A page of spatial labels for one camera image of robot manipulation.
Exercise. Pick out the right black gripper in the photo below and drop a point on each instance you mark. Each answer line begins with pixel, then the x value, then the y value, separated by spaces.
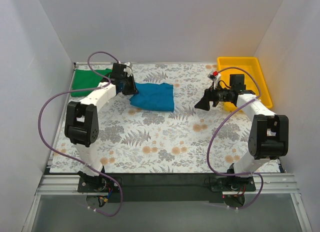
pixel 212 98

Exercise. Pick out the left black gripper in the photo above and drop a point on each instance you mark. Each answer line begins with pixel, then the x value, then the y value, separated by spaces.
pixel 130 85

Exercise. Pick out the blue t shirt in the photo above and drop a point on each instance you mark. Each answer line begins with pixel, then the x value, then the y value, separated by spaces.
pixel 154 97

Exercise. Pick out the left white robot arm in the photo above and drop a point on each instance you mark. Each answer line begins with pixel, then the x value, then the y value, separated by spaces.
pixel 82 126

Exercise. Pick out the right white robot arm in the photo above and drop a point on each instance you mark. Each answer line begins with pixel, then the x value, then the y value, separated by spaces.
pixel 269 134

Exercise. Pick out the folded green t shirt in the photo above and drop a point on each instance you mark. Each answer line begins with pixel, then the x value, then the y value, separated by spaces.
pixel 84 79

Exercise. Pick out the yellow plastic bin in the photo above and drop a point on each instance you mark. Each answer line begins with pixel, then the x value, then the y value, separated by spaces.
pixel 252 66

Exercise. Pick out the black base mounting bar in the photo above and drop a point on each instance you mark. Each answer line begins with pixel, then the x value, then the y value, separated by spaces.
pixel 164 187

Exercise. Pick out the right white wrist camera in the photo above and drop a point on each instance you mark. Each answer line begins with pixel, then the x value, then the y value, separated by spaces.
pixel 215 77

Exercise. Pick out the aluminium frame rail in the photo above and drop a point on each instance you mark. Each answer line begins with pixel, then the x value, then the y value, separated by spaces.
pixel 58 184

